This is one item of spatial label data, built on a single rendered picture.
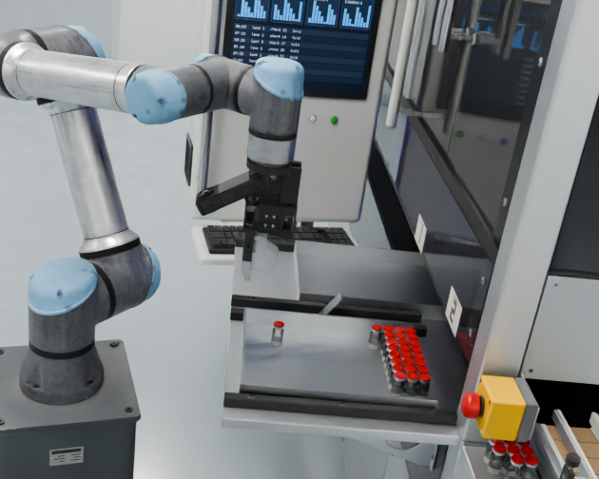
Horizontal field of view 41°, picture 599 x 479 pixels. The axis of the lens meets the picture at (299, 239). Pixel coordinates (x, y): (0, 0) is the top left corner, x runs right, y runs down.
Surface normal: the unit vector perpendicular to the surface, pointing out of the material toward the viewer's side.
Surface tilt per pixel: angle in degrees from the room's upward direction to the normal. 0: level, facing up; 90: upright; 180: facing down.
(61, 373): 72
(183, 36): 90
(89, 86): 85
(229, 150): 90
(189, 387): 0
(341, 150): 90
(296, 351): 0
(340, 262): 0
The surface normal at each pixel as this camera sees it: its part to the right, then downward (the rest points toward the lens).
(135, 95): -0.56, 0.28
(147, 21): 0.04, 0.42
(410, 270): 0.13, -0.90
